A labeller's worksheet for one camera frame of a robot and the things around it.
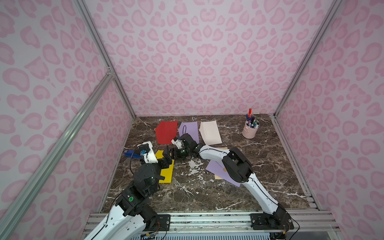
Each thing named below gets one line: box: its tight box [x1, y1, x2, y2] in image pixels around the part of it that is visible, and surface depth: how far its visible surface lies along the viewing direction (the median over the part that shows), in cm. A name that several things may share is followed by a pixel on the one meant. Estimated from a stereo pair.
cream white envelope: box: [199, 120, 223, 146], surface depth 112 cm
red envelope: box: [156, 121, 178, 145], surface depth 113 cm
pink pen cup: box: [242, 119, 261, 139], surface depth 102 cm
